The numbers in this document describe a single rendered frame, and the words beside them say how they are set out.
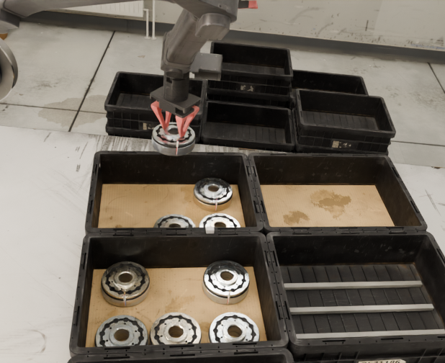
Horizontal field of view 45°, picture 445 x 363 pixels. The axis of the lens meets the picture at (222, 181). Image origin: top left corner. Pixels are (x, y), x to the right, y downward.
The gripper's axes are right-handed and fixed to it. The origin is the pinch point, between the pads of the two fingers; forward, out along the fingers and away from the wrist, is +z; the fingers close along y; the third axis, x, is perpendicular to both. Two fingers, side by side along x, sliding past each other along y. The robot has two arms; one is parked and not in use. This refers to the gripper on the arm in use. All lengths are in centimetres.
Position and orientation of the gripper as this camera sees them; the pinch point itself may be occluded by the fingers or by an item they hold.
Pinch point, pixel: (173, 130)
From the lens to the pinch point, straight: 130.7
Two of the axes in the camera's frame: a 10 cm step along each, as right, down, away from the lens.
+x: -5.5, 4.7, -7.0
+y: -8.3, -4.0, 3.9
